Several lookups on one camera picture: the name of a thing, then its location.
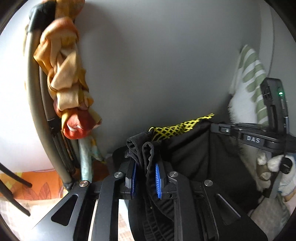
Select folded metal stand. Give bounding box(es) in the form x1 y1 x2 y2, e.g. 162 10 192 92
24 1 79 191

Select black sport pants yellow stripes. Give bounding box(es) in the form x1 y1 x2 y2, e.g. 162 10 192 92
112 114 267 240

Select black tripod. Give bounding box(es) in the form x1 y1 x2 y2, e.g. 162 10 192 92
0 162 33 217

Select right gloved hand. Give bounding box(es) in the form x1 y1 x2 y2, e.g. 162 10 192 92
256 151 295 201

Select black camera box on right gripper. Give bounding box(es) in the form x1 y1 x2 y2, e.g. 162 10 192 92
260 77 289 135

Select knotted orange cloth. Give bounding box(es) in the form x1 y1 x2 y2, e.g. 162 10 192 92
34 1 104 182

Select beige checked bed cover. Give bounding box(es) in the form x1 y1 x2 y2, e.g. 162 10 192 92
0 199 130 241

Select orange floral bed sheet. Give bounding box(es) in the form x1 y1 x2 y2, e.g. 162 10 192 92
1 169 66 201

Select green white patterned pillow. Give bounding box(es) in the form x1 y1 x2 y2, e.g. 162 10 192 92
227 44 271 172

